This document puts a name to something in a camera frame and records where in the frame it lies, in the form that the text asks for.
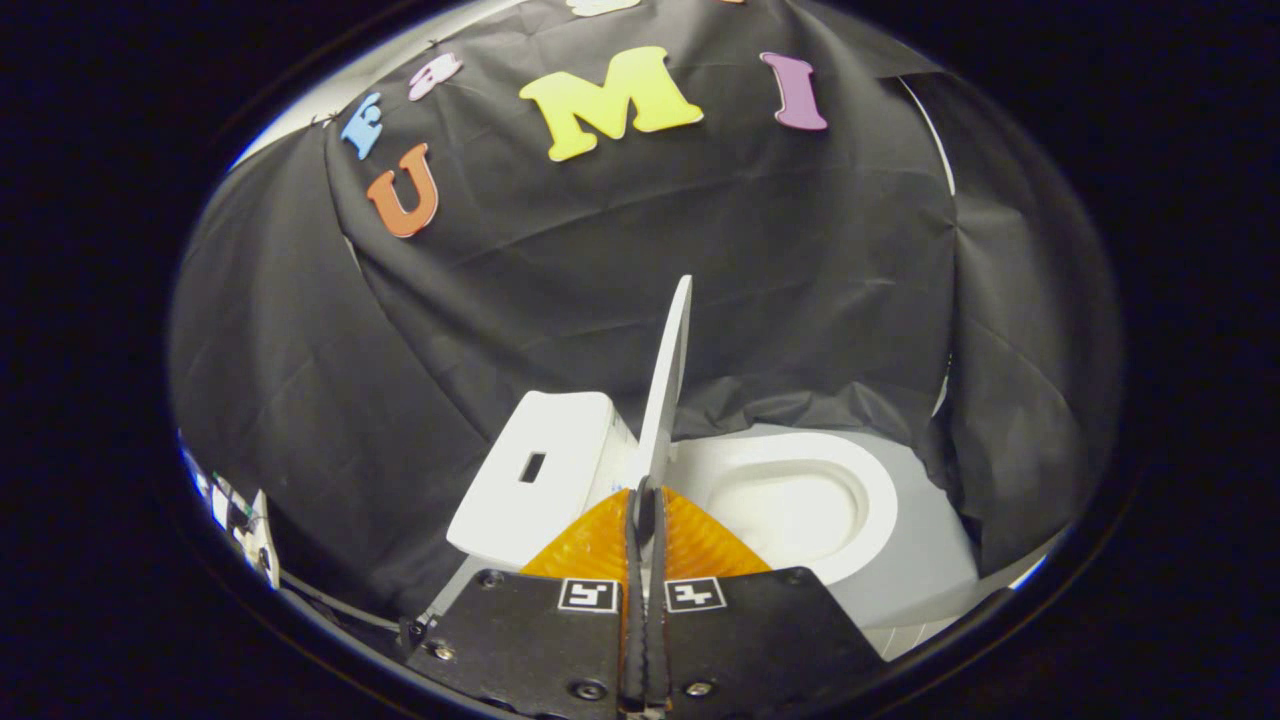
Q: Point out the white toilet lid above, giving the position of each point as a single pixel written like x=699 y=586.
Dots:
x=668 y=390

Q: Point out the black backdrop cloth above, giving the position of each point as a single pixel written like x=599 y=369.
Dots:
x=600 y=250

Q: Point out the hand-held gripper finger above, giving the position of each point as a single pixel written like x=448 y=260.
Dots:
x=633 y=650
x=657 y=650

